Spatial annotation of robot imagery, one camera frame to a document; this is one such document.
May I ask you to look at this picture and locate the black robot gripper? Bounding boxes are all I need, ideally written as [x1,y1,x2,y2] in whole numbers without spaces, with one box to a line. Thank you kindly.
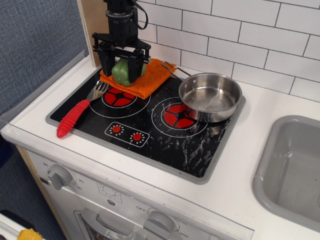
[92,16,151,83]

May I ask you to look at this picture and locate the green toy bell pepper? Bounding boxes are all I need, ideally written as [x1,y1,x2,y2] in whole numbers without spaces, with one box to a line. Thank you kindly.
[111,58,132,87]

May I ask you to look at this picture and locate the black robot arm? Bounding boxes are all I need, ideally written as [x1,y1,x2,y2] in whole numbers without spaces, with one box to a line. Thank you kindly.
[92,0,151,87]

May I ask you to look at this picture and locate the orange folded cloth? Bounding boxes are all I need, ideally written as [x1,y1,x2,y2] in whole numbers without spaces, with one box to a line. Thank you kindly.
[99,58,171,100]

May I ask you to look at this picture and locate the light wooden side panel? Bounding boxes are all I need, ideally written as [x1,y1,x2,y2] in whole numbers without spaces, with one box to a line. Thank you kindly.
[76,0,109,67]

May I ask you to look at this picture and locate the black toy stovetop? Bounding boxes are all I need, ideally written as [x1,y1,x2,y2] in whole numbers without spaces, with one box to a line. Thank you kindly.
[45,58,247,186]

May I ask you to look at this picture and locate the grey left oven knob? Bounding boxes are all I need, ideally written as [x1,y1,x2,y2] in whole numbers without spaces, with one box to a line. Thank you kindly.
[47,164,73,190]

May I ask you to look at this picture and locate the grey oven knob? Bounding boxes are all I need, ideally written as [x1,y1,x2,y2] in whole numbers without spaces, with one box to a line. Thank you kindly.
[47,164,73,190]
[143,211,176,240]

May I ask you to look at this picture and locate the grey right oven knob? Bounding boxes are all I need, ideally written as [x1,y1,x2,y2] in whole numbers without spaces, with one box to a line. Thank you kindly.
[143,211,176,240]

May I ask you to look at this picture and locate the yellow object at corner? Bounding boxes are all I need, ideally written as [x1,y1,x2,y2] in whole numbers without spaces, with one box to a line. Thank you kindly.
[17,228,43,240]

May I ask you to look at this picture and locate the grey sink basin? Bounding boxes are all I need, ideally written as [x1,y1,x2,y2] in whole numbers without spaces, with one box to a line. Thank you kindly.
[252,115,320,232]

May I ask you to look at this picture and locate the fork with red handle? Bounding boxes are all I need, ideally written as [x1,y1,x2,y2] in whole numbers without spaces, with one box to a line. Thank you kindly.
[56,80,109,138]

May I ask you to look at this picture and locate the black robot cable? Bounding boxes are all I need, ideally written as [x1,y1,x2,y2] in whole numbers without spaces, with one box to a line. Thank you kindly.
[133,1,149,30]

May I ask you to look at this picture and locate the steel pot with handle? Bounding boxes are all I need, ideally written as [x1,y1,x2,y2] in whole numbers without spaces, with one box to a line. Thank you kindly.
[164,72,243,123]

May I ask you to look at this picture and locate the grey oven door handle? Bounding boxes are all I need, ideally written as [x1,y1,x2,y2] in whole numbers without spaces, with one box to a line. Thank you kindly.
[80,208,145,240]

